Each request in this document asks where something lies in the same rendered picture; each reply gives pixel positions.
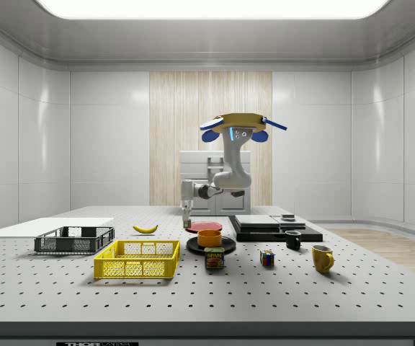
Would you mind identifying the black stove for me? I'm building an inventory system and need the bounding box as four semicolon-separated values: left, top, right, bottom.
228;213;324;243

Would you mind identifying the white board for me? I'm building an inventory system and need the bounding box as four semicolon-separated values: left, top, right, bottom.
0;217;115;239

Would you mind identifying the yellow mug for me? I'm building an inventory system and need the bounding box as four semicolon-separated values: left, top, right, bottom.
311;244;335;274

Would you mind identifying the red plate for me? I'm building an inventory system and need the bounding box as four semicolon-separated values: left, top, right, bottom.
185;221;223;234

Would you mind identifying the puzzle cube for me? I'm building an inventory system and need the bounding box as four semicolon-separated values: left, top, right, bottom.
259;249;276;268

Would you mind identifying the yellow bowl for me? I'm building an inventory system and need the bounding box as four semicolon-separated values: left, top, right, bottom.
197;229;223;249

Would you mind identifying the black plate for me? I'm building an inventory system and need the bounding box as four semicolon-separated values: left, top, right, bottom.
186;236;237;254

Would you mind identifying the banana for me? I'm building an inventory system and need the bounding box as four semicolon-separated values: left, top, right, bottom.
132;224;159;236

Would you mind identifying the black mug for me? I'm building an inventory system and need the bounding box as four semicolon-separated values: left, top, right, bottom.
285;230;302;251

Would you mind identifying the yellow basket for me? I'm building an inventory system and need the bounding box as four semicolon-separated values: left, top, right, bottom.
93;239;182;280

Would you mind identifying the dark grey basket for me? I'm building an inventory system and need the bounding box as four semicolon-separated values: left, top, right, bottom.
34;226;116;256

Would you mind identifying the flat-sided can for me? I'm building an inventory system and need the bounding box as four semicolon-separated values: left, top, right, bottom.
204;247;226;270

